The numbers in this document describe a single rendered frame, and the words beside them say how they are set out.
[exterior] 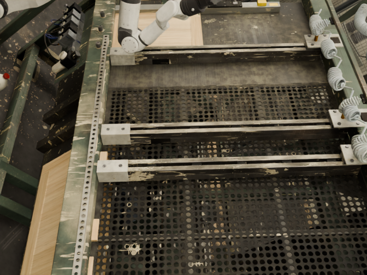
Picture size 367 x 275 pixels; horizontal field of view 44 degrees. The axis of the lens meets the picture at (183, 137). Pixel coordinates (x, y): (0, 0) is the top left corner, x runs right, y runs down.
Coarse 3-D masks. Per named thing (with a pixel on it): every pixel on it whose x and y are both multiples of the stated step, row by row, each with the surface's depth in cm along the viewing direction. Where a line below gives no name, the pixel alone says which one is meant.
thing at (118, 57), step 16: (112, 48) 233; (160, 48) 233; (176, 48) 233; (192, 48) 233; (208, 48) 233; (224, 48) 234; (240, 48) 234; (256, 48) 234; (272, 48) 235; (288, 48) 232; (304, 48) 232; (320, 48) 231; (112, 64) 234; (128, 64) 235
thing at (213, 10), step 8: (144, 8) 261; (152, 8) 261; (208, 8) 261; (216, 8) 261; (224, 8) 262; (232, 8) 262; (240, 8) 262; (248, 8) 262; (256, 8) 262; (264, 8) 262; (272, 8) 263
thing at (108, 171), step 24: (120, 168) 184; (144, 168) 184; (168, 168) 184; (192, 168) 184; (216, 168) 184; (240, 168) 184; (264, 168) 184; (288, 168) 185; (312, 168) 185; (336, 168) 186
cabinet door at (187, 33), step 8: (144, 16) 259; (152, 16) 259; (192, 16) 259; (144, 24) 255; (176, 24) 255; (184, 24) 255; (192, 24) 255; (200, 24) 255; (168, 32) 250; (176, 32) 250; (184, 32) 250; (192, 32) 250; (200, 32) 250; (160, 40) 246; (168, 40) 246; (176, 40) 246; (184, 40) 246; (192, 40) 245; (200, 40) 245
